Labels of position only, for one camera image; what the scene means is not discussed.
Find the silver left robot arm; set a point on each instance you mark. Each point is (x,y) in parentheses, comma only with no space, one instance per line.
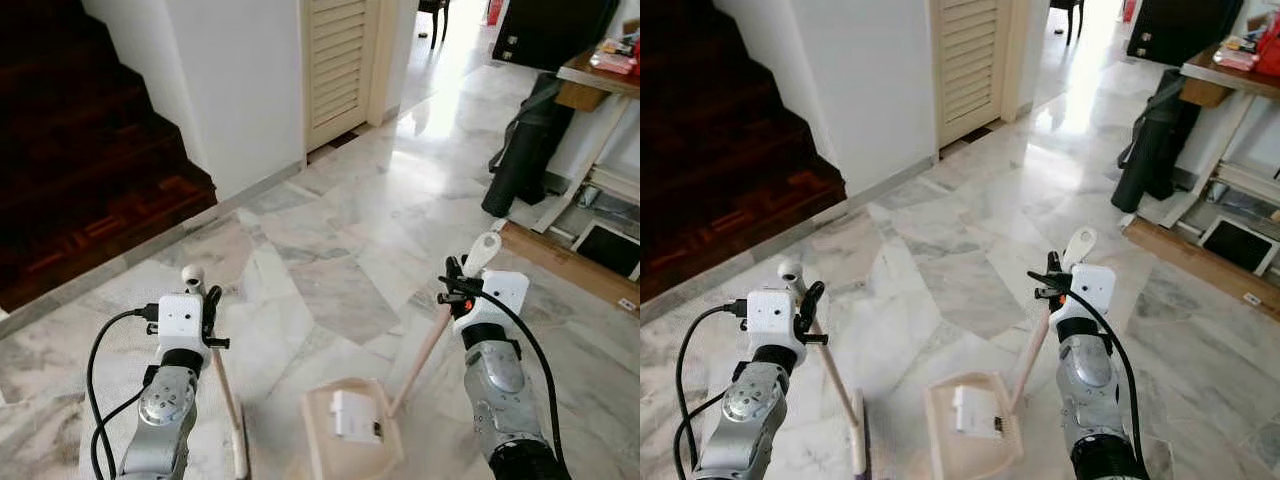
(166,405)
(750,405)

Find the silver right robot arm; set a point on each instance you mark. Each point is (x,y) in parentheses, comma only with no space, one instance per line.
(500,385)
(1090,380)

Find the brown wooden floor board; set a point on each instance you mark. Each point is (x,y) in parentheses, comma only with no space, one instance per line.
(555,262)
(1175,255)

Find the long black carry bag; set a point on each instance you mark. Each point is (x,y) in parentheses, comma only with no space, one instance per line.
(520,150)
(1150,145)

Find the white rectangular box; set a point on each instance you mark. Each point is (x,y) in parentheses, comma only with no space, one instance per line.
(975,410)
(352,415)

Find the dark wooden staircase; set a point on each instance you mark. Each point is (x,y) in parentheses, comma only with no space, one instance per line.
(720,150)
(80,150)

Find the cream louvered door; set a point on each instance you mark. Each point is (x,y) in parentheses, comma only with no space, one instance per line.
(340,70)
(970,65)

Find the wooden table with white legs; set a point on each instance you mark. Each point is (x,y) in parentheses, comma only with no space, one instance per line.
(1215,80)
(595,85)

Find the dark wooden chair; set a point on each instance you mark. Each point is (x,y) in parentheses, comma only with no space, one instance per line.
(436,15)
(1068,12)

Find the large black case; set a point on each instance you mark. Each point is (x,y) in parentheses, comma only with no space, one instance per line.
(1185,28)
(550,30)

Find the red fire extinguisher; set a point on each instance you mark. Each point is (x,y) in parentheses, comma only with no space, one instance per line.
(1129,9)
(494,10)

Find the red items pile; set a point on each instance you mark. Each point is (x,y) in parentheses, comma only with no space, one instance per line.
(1262,50)
(618,58)

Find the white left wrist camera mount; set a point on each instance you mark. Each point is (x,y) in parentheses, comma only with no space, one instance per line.
(180,318)
(770,315)

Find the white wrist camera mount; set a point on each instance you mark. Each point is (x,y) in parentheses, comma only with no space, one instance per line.
(1092,290)
(770,315)
(180,318)
(500,295)

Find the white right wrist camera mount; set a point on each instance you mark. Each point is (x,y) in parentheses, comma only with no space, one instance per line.
(500,295)
(1092,290)

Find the black screen white frame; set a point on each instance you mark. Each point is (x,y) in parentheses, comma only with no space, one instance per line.
(610,250)
(1240,245)

